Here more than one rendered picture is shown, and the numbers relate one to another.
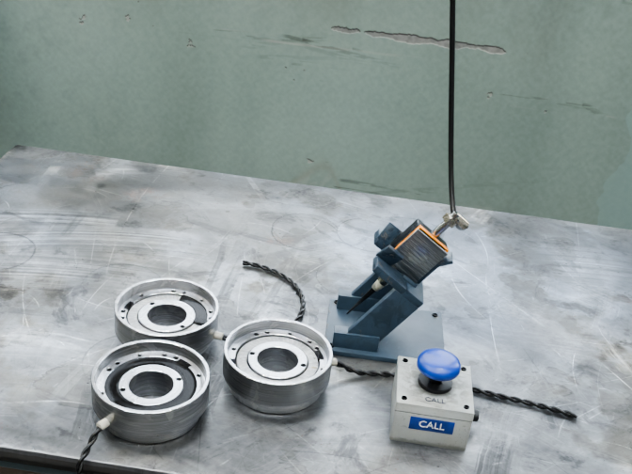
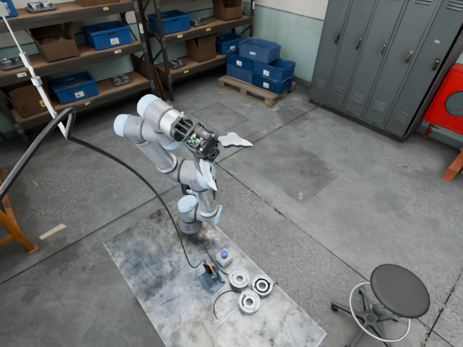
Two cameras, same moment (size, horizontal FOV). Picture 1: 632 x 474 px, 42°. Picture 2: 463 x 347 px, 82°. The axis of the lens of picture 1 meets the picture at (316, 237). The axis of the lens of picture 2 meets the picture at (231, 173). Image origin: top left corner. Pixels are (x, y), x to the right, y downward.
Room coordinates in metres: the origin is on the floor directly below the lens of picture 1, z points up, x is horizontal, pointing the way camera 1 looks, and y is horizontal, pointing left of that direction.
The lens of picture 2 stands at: (1.15, 0.47, 2.22)
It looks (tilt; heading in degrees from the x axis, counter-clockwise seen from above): 43 degrees down; 225
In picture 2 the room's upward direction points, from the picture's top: straight up
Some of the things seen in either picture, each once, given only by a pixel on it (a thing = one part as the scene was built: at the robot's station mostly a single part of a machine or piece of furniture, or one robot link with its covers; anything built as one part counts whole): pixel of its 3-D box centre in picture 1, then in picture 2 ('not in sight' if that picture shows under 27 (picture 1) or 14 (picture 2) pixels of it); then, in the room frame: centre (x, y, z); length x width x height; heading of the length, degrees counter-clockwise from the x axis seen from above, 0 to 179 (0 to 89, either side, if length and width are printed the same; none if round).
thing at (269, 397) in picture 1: (276, 366); (239, 279); (0.65, 0.02, 0.82); 0.10 x 0.10 x 0.04
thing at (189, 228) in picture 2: not in sight; (190, 219); (0.60, -0.46, 0.85); 0.15 x 0.15 x 0.10
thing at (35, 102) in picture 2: not in sight; (28, 95); (0.75, -3.57, 0.64); 0.49 x 0.40 x 0.37; 2
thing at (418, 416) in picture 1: (436, 402); (224, 257); (0.62, -0.13, 0.82); 0.08 x 0.07 x 0.05; 87
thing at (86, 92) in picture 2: not in sight; (74, 87); (0.21, -3.56, 0.56); 0.52 x 0.38 x 0.22; 174
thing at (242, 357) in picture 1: (276, 367); (239, 279); (0.65, 0.02, 0.82); 0.08 x 0.08 x 0.02
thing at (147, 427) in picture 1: (150, 391); (262, 286); (0.59, 0.13, 0.82); 0.10 x 0.10 x 0.04
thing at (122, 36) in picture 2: not in sight; (107, 35); (-0.44, -3.53, 1.11); 0.52 x 0.38 x 0.22; 177
